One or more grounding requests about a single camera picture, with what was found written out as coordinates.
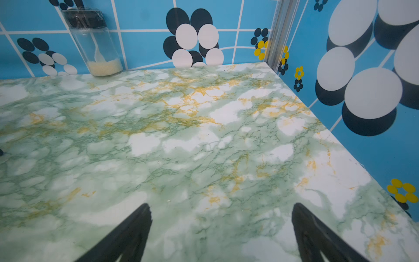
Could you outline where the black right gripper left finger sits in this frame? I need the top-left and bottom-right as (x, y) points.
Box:
(77, 203), (152, 262)

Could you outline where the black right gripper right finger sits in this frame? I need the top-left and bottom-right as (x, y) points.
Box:
(292, 203), (367, 262)

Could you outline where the glass jar with black lid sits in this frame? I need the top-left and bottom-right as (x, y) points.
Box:
(60, 1), (123, 77)

